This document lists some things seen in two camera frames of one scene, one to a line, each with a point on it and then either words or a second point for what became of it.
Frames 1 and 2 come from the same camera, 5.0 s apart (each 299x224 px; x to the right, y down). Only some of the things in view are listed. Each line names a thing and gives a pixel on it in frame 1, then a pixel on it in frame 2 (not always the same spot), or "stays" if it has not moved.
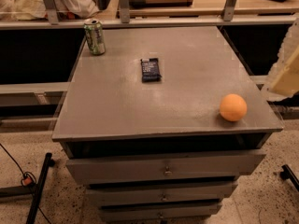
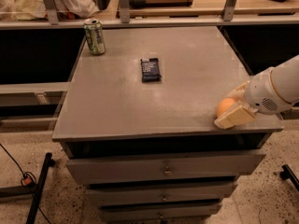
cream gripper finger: x=284 y=76 to x=234 y=117
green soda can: x=93 y=32 stays
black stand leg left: x=35 y=190 stays
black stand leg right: x=287 y=174 stays
